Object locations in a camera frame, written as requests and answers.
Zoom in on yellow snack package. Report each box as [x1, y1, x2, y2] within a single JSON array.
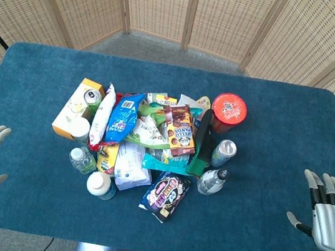
[[95, 140, 120, 177]]

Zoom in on silver blue drink can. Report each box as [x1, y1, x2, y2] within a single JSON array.
[[210, 136, 239, 171]]

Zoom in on teal flat package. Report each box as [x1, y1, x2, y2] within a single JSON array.
[[141, 149, 196, 178]]

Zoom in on black floor cable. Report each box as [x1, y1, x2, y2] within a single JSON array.
[[41, 235, 56, 251]]

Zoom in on small yellow box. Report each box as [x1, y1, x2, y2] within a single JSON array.
[[144, 90, 180, 108]]

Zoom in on teal blue small pack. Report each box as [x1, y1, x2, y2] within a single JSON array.
[[186, 105, 209, 130]]

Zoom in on brown Hello Panda box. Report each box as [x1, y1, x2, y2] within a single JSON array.
[[157, 101, 203, 160]]

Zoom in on black and green long pack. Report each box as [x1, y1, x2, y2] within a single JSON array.
[[185, 106, 221, 180]]

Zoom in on yellow rimmed round pack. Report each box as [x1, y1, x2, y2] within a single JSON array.
[[195, 94, 213, 111]]

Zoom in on white slim snack bag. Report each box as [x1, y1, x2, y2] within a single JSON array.
[[87, 81, 119, 149]]

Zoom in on blue snack bag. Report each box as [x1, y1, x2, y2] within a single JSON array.
[[103, 89, 146, 147]]

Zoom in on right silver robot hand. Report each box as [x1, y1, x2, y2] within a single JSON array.
[[281, 167, 335, 251]]

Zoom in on clear bottle black cap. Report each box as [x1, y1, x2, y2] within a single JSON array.
[[195, 164, 231, 199]]

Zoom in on yellow and white carton box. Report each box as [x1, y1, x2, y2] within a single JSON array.
[[49, 73, 108, 145]]

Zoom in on white yogurt cup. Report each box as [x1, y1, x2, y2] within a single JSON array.
[[69, 116, 94, 146]]

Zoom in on clear bottle green label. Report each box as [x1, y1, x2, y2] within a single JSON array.
[[66, 144, 100, 176]]

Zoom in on blue carpet table mat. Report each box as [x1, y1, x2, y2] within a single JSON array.
[[0, 39, 335, 251]]

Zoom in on white and green snack bag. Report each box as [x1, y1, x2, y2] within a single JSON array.
[[122, 115, 174, 152]]

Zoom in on green drink can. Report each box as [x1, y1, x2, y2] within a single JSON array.
[[80, 87, 105, 117]]

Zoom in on white pale snack bag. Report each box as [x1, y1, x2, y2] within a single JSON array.
[[177, 92, 206, 110]]

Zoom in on white wet wipes pouch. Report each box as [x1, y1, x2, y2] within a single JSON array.
[[110, 139, 158, 195]]

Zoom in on green crumpled bag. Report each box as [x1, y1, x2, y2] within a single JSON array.
[[135, 99, 169, 129]]

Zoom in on dark purple snack bag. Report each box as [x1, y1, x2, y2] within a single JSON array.
[[136, 167, 193, 227]]

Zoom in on red cup orange lid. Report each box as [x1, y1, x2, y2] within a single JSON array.
[[207, 90, 251, 137]]

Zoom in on wicker folding screen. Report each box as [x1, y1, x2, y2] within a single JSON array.
[[0, 0, 335, 172]]

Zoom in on white lidded bottle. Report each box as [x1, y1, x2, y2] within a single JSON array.
[[84, 169, 120, 203]]

